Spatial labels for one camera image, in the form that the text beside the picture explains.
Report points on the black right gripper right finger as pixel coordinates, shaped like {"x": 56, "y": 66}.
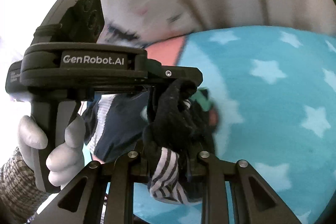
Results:
{"x": 253, "y": 199}

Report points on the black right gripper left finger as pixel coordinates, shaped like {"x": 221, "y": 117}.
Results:
{"x": 82, "y": 200}

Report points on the dark navy child pants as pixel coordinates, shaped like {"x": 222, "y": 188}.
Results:
{"x": 167, "y": 121}

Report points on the left hand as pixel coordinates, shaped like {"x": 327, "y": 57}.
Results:
{"x": 65, "y": 161}

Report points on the grey knit left sleeve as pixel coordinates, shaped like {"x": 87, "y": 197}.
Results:
{"x": 20, "y": 198}

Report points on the white floral pillow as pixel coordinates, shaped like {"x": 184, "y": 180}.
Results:
{"x": 131, "y": 22}

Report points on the cartoon face fleece blanket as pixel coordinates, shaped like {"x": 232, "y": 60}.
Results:
{"x": 269, "y": 96}

